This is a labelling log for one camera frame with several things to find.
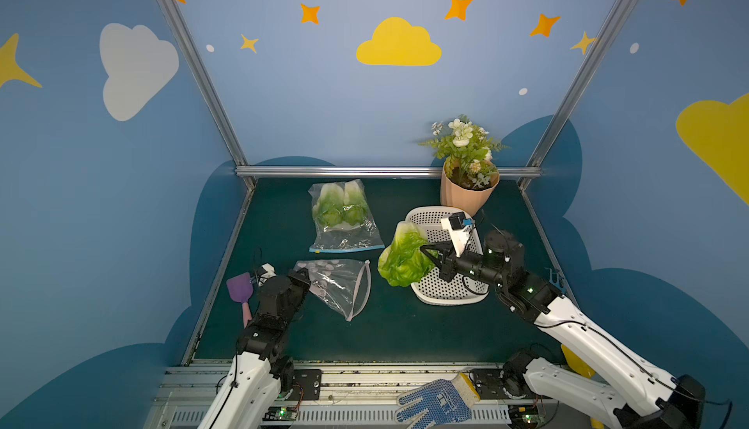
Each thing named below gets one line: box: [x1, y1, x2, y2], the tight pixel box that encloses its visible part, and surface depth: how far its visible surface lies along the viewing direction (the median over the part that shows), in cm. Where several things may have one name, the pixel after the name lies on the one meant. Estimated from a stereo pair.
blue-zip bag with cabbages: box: [308, 178, 386, 254], surface depth 104 cm
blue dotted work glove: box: [394, 372, 481, 429], surface depth 73 cm
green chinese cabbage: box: [377, 220, 436, 288], surface depth 71 cm
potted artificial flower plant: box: [418, 115, 508, 217], surface depth 100 cm
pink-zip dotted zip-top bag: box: [293, 259, 372, 322], surface depth 83 cm
